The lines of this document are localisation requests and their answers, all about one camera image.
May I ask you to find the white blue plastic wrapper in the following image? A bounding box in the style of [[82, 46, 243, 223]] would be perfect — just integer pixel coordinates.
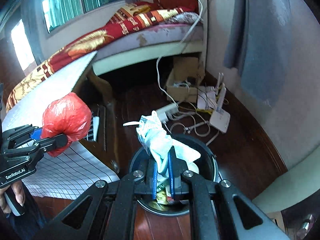
[[123, 111, 201, 178]]

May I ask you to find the black round trash bin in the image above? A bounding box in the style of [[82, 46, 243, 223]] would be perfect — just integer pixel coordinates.
[[138, 134, 219, 217]]

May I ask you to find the red yellow patterned blanket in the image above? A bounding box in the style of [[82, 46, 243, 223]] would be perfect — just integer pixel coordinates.
[[5, 2, 198, 112]]

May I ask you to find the grey blue curtain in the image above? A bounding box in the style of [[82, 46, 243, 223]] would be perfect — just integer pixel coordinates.
[[223, 0, 292, 107]]

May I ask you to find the person's left hand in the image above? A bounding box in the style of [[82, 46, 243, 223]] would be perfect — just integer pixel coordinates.
[[1, 180, 25, 215]]

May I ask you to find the wooden table leg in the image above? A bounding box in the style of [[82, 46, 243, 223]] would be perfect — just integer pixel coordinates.
[[73, 70, 120, 174]]

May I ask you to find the white power strip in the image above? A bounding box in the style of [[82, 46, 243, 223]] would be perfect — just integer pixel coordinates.
[[156, 103, 178, 123]]

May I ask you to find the red plastic bag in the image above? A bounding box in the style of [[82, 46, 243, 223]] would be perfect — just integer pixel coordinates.
[[41, 92, 92, 157]]

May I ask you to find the white power cable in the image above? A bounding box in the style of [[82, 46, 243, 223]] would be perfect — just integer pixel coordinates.
[[156, 0, 205, 106]]

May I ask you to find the white wifi router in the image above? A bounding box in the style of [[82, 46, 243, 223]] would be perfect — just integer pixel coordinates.
[[209, 73, 231, 133]]

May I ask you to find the cardboard box on floor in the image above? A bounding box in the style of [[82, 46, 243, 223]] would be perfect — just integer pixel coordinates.
[[165, 57, 205, 103]]

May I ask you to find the bed with white frame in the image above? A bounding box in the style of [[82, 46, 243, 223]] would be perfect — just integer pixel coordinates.
[[4, 0, 208, 113]]

